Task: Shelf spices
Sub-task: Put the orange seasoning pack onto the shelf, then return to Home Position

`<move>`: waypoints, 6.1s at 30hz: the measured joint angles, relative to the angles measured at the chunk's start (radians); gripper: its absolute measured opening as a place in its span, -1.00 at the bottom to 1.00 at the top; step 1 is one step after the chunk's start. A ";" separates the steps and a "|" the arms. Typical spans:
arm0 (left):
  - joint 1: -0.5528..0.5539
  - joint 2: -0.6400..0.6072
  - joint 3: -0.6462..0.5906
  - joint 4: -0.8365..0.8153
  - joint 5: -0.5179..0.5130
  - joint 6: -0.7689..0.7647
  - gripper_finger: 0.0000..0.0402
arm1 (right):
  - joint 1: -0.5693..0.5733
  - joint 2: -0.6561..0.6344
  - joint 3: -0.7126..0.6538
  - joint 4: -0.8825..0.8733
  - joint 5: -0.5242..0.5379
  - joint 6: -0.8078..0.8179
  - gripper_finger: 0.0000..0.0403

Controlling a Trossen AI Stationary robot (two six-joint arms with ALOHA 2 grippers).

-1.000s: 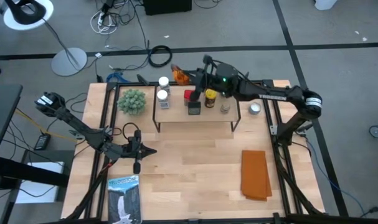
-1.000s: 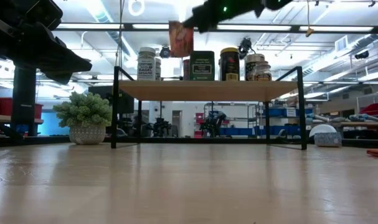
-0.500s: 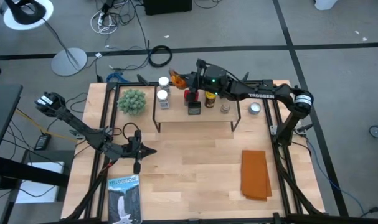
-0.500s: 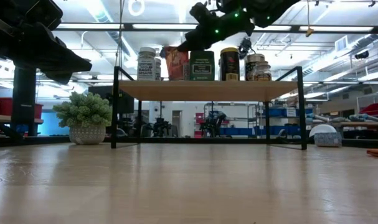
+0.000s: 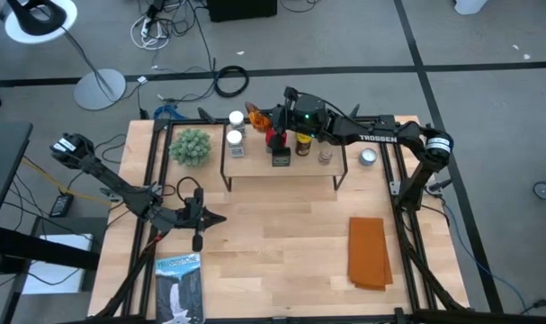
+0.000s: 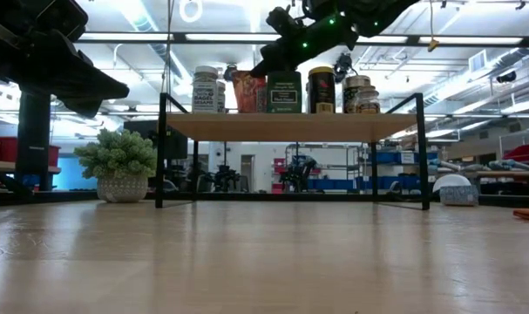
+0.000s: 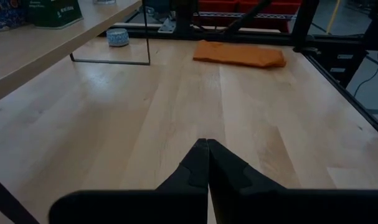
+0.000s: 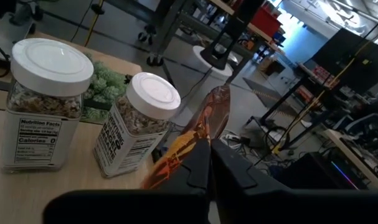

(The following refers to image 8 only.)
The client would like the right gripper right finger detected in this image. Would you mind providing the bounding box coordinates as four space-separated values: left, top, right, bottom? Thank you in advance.
212 139 288 191

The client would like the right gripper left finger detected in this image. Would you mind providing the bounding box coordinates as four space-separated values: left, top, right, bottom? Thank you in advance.
159 138 212 191

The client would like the orange snack packet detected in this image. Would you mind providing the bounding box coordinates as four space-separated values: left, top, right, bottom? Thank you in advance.
140 85 232 191

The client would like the white-lidded bagel seasoning jar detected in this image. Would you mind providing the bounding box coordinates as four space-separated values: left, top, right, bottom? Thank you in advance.
93 72 182 179
1 37 95 174

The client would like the wooden shelf with black legs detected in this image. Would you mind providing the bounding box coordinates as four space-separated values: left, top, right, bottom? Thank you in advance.
0 88 160 224

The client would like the black computer with light strip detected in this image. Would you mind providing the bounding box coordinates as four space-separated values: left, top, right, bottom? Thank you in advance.
274 151 369 191

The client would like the green succulent in white pot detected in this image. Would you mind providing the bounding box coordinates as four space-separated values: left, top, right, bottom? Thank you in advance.
81 51 130 124

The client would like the grey table leg with casters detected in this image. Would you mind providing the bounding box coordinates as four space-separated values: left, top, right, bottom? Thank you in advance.
138 0 189 68

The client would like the red storage bin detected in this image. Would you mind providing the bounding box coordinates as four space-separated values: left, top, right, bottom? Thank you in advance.
250 5 283 39

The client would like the black monitor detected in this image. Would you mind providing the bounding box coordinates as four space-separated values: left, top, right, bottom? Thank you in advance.
311 27 378 96

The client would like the white power strip with cables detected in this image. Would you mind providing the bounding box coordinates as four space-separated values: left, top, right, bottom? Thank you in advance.
221 130 252 147

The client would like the grey cable ramp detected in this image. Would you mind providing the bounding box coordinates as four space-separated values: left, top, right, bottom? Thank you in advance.
243 77 290 108

